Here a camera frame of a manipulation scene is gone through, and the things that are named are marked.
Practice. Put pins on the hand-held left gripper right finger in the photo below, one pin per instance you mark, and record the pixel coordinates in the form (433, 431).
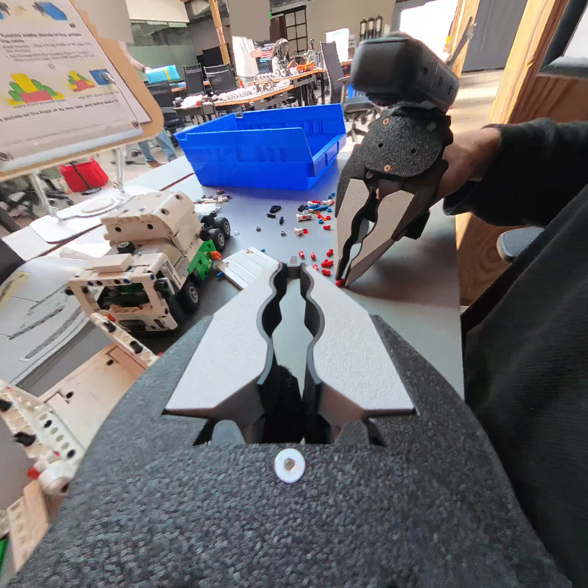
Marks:
(363, 363)

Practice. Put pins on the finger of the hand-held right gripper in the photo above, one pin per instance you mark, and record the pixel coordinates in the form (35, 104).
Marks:
(351, 202)
(390, 216)

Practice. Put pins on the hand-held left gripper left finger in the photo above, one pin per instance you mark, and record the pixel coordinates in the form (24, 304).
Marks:
(220, 363)

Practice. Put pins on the pile of mixed lego pieces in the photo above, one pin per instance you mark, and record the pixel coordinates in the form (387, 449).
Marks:
(317, 206)

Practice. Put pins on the group of red lego pins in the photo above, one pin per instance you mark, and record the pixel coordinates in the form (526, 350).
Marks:
(327, 263)

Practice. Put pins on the grey lego beam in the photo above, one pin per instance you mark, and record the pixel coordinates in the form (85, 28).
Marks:
(294, 262)

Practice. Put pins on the person's right forearm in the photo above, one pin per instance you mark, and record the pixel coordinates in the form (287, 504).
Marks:
(528, 174)

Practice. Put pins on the white lego panel blue pins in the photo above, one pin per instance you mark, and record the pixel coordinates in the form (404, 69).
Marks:
(248, 266)

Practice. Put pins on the white lego garbage body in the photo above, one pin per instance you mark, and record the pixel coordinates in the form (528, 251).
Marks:
(92, 390)

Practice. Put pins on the white and green lego truck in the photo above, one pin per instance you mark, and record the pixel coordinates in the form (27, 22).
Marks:
(151, 220)

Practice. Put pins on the lego instruction booklet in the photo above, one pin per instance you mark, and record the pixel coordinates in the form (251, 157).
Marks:
(36, 321)

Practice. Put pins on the person's right hand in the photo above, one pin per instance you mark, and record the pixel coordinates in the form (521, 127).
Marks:
(473, 156)

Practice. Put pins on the black office chair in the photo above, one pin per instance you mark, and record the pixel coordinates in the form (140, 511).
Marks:
(195, 80)
(220, 79)
(333, 69)

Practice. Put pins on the blue plastic bin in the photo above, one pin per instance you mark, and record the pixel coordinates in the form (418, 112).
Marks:
(257, 151)

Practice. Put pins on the white display board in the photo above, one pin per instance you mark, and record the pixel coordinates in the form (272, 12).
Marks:
(337, 39)

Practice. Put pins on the pile of tan black pieces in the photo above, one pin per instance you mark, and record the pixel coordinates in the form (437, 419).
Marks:
(216, 198)

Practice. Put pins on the wooden pillar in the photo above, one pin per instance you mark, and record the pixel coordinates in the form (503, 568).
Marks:
(533, 96)

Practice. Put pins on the long wooden work table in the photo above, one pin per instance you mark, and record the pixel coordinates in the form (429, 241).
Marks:
(266, 94)

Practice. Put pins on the black framed window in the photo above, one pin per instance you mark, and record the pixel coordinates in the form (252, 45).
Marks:
(296, 25)

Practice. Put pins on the wooden clipboard stand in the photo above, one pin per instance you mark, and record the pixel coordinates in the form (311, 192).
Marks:
(151, 124)

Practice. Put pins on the cyan plastic wrap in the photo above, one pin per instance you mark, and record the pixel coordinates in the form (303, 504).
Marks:
(161, 73)

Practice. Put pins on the red bag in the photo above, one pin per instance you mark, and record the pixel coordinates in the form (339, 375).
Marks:
(82, 177)

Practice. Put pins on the printed instruction sheet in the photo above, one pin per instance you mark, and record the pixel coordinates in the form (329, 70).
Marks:
(46, 46)

